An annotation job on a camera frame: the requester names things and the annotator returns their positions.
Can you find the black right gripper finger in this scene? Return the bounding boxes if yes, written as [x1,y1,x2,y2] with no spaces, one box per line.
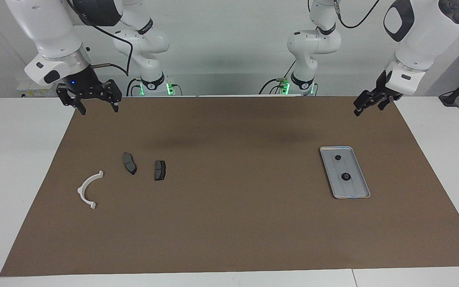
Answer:
[98,79,123,113]
[56,85,87,116]

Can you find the silver metal tray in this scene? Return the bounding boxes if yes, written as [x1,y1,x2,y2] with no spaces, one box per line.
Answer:
[319,146,371,199]

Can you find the white box with yellow labels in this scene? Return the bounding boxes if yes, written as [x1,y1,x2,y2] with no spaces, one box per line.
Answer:
[16,81,61,98]

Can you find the dark grey brake pad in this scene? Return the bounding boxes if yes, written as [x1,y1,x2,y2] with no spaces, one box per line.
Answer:
[122,152,137,175]
[154,160,167,181]

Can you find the brown table mat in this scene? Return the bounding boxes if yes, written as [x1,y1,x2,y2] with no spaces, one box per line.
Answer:
[0,96,459,277]

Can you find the black base power cable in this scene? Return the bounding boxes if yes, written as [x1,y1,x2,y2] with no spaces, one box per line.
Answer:
[126,77,142,97]
[259,60,297,95]

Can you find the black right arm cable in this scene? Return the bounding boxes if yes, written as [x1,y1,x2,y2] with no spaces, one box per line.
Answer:
[67,0,134,77]

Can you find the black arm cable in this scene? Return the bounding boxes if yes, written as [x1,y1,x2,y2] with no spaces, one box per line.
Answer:
[332,0,382,29]
[67,0,134,77]

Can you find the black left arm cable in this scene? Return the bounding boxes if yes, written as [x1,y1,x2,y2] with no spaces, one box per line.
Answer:
[332,0,382,29]

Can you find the white curved plastic bracket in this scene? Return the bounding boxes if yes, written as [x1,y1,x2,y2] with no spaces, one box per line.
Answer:
[77,170,104,210]

